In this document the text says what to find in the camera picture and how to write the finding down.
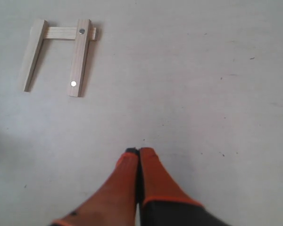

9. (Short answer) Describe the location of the wooden stick with two holes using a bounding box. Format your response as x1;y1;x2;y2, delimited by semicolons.
67;19;92;97

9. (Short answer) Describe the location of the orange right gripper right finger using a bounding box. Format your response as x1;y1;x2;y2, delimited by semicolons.
140;147;228;226

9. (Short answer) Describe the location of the plain wooden stick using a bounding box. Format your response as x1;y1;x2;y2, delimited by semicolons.
20;19;48;92

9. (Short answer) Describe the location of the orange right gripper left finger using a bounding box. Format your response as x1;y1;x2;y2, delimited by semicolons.
51;148;139;226

